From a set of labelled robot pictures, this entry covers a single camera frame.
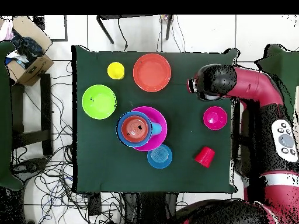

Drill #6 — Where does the red cup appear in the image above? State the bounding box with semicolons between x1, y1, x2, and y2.
194;146;216;169

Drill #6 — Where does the blue cup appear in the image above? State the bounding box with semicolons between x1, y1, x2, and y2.
150;121;163;137

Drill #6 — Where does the yellow cup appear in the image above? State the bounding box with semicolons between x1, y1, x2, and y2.
107;61;126;81

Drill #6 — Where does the green bowl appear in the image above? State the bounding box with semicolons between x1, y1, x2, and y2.
81;84;117;120

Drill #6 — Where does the small orange bowl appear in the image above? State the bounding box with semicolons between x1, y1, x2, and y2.
120;115;150;144

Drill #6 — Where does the tangle of floor cables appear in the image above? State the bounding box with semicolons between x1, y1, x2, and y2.
10;60;124;224

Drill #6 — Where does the small crimson bowl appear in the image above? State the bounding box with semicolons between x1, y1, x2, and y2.
202;106;228;131

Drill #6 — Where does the black metal table frame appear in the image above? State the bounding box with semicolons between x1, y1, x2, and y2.
96;14;175;45

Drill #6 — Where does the large pink bowl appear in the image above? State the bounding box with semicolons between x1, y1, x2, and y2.
130;106;168;152

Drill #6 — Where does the black power strip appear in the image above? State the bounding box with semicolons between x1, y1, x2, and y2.
88;192;102;216

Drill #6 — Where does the large blue bowl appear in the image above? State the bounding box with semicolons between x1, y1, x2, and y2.
116;110;154;148

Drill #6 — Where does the dark clothes bundle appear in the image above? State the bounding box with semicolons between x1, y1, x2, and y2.
10;29;44;69

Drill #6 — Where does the small blue bowl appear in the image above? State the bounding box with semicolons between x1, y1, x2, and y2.
147;143;173;169

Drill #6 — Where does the black pedestal leg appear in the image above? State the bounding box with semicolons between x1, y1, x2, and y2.
12;157;48;180

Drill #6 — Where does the beige board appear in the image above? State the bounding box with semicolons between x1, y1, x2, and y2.
293;85;299;127

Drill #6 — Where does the large orange bowl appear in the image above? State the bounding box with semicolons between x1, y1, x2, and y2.
133;52;172;93

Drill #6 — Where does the cardboard box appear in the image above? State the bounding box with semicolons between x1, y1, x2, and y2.
5;15;55;87

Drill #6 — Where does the dark green tablecloth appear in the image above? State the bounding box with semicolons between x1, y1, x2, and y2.
71;44;239;194

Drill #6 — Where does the black bench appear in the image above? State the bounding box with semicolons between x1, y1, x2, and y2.
10;73;54;156

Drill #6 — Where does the green cloth covered table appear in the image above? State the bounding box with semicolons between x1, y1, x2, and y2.
253;43;299;122
0;40;24;191

